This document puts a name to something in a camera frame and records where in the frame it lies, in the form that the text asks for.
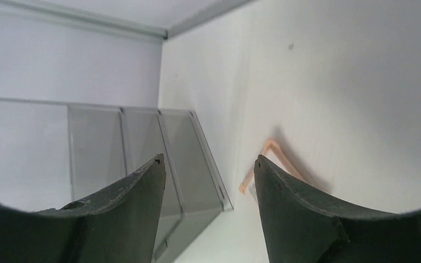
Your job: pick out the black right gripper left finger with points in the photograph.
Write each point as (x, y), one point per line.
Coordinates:
(115, 224)

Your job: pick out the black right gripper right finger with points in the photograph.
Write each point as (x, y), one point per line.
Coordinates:
(304, 224)

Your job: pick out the clear acrylic makeup organizer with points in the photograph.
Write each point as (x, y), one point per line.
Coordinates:
(54, 153)

